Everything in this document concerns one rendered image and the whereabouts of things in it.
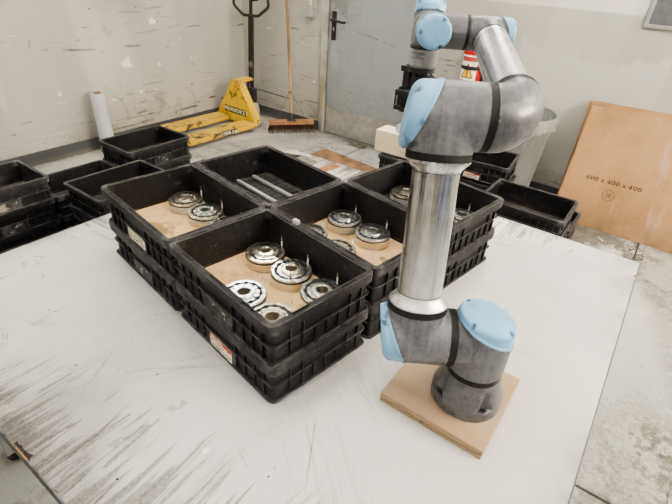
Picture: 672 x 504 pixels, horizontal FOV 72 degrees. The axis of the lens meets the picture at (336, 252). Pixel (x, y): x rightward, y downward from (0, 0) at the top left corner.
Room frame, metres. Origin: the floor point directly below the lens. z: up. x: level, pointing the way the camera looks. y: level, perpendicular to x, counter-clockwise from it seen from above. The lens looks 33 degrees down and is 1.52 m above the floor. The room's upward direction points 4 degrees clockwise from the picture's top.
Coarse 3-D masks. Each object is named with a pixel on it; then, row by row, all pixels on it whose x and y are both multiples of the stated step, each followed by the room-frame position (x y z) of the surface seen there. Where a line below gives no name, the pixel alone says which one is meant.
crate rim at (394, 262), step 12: (312, 192) 1.24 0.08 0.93; (276, 204) 1.15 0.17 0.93; (288, 204) 1.16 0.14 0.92; (396, 204) 1.20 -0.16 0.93; (288, 216) 1.09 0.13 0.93; (324, 240) 0.97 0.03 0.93; (348, 252) 0.93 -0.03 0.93; (372, 264) 0.88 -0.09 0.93; (384, 264) 0.88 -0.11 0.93; (396, 264) 0.91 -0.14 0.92; (372, 276) 0.87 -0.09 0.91
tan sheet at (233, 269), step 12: (216, 264) 0.98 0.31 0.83; (228, 264) 0.98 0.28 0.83; (240, 264) 0.99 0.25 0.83; (216, 276) 0.93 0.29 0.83; (228, 276) 0.93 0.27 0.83; (240, 276) 0.94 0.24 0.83; (252, 276) 0.94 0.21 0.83; (264, 276) 0.94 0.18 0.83; (312, 276) 0.96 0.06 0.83; (276, 300) 0.85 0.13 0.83; (288, 300) 0.85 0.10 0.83
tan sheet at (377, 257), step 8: (320, 224) 1.23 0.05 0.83; (328, 232) 1.19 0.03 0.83; (392, 240) 1.16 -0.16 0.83; (360, 248) 1.11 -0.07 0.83; (392, 248) 1.12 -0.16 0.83; (400, 248) 1.12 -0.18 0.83; (360, 256) 1.07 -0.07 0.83; (368, 256) 1.07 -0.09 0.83; (376, 256) 1.07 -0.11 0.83; (384, 256) 1.07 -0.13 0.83; (392, 256) 1.08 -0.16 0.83; (376, 264) 1.03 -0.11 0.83
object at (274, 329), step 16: (224, 224) 1.02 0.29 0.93; (288, 224) 1.05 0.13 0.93; (176, 240) 0.93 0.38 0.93; (320, 240) 0.97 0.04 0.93; (176, 256) 0.88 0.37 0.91; (192, 272) 0.83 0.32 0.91; (208, 272) 0.81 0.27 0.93; (368, 272) 0.85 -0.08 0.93; (224, 288) 0.75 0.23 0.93; (336, 288) 0.78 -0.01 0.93; (352, 288) 0.80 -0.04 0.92; (240, 304) 0.71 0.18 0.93; (320, 304) 0.73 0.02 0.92; (256, 320) 0.67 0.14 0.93; (288, 320) 0.67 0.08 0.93; (304, 320) 0.70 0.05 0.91; (272, 336) 0.65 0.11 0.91
